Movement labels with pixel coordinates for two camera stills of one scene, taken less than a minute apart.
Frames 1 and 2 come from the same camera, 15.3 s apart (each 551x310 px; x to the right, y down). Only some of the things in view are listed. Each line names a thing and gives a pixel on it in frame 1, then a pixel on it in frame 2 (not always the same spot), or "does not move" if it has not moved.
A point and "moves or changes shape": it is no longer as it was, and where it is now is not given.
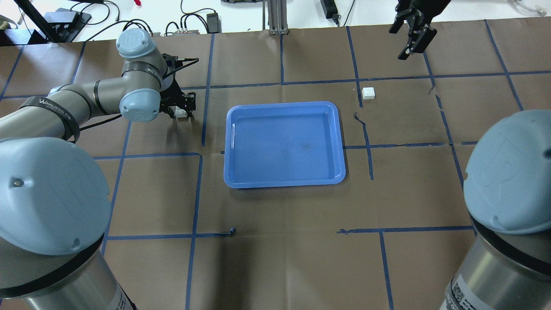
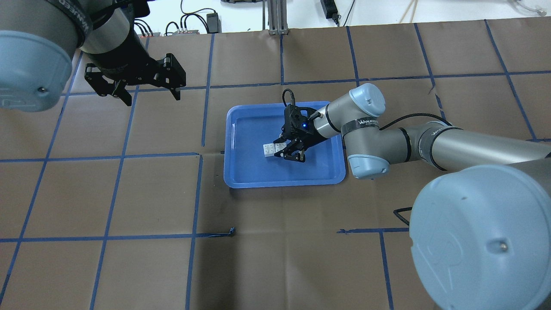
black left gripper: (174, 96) → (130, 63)
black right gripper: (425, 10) → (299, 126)
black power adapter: (330, 10) does not move
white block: (368, 93) moves or changes shape
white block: (180, 113) → (278, 147)
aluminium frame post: (277, 17) does not move
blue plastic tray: (283, 145) does not move
